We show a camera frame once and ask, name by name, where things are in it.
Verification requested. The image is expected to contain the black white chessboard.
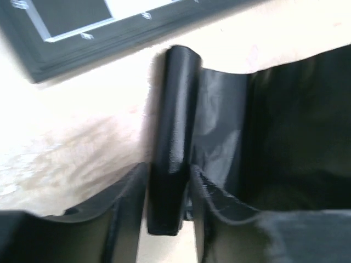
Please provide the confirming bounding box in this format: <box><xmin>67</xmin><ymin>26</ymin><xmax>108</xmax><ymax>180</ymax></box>
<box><xmin>1</xmin><ymin>0</ymin><xmax>257</xmax><ymax>83</ymax></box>

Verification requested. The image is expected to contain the black trash bag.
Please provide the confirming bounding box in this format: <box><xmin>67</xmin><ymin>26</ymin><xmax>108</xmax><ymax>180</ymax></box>
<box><xmin>148</xmin><ymin>45</ymin><xmax>350</xmax><ymax>236</ymax></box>

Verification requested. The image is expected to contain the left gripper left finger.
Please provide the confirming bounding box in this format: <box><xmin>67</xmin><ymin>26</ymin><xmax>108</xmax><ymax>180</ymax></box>
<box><xmin>1</xmin><ymin>163</ymin><xmax>147</xmax><ymax>263</ymax></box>

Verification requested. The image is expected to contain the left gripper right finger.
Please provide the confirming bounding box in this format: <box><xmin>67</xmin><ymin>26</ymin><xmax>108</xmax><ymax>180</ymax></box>
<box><xmin>190</xmin><ymin>165</ymin><xmax>350</xmax><ymax>263</ymax></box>

